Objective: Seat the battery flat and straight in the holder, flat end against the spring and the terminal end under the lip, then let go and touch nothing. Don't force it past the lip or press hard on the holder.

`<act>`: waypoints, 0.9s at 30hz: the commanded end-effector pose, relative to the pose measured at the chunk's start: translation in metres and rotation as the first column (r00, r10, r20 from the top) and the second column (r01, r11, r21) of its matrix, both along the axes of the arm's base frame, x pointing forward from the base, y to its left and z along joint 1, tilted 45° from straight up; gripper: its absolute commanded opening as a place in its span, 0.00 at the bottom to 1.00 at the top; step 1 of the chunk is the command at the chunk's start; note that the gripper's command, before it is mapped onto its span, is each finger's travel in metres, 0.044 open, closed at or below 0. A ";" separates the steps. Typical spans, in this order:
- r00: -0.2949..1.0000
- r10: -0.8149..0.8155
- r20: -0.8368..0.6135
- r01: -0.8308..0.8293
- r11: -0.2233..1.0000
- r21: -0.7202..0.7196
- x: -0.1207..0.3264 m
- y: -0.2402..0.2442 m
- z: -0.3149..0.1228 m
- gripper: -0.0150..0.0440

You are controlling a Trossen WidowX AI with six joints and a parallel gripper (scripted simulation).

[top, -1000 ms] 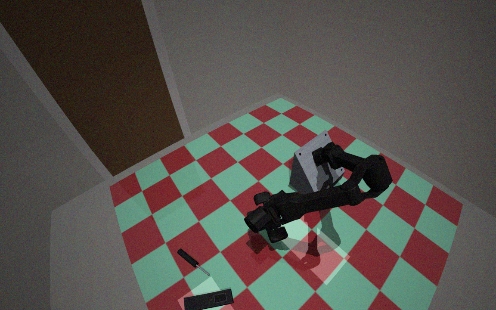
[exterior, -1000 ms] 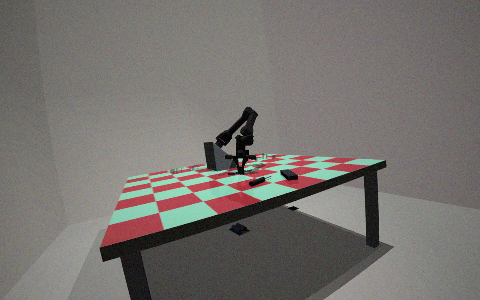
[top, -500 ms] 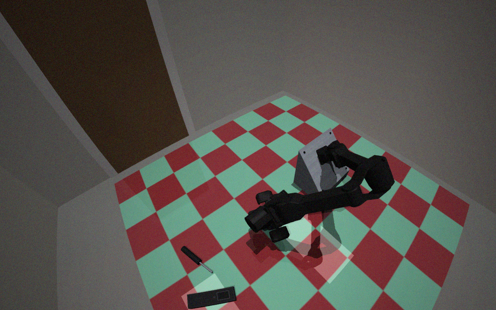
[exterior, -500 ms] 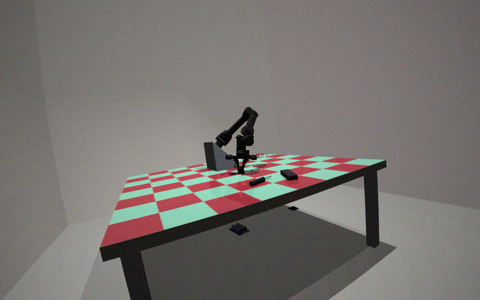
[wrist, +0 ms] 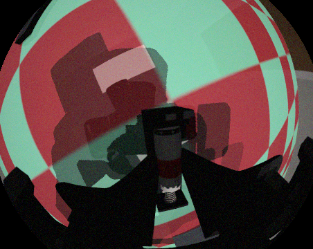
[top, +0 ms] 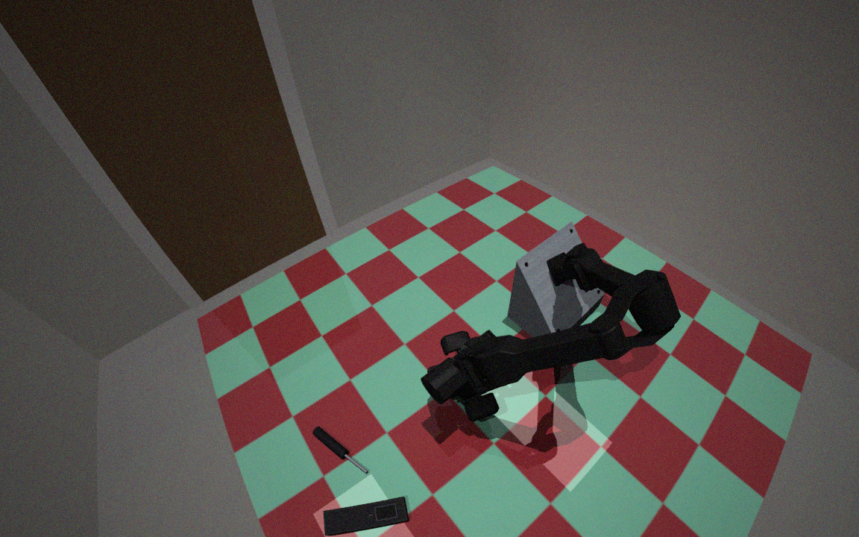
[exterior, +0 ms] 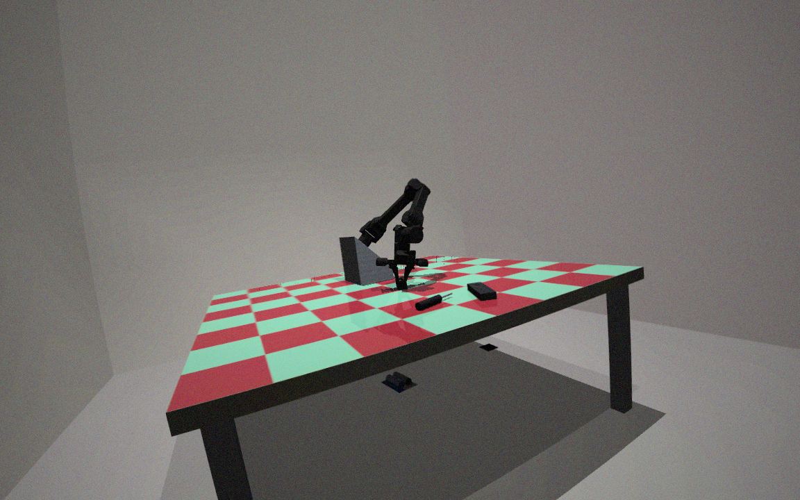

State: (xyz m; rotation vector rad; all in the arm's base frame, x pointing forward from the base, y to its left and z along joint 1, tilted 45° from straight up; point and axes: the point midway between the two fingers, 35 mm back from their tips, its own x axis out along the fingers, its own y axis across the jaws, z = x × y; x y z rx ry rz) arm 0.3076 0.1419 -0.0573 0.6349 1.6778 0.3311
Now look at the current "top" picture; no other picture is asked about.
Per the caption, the black-handled screwdriver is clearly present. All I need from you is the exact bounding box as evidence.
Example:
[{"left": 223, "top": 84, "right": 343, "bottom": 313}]
[{"left": 312, "top": 427, "right": 368, "bottom": 473}]

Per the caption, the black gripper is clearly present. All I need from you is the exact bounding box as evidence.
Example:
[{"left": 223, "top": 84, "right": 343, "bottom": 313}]
[{"left": 441, "top": 331, "right": 499, "bottom": 421}]

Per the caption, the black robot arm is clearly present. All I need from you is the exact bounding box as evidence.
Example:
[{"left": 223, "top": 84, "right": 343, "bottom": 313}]
[{"left": 421, "top": 243, "right": 681, "bottom": 404}]

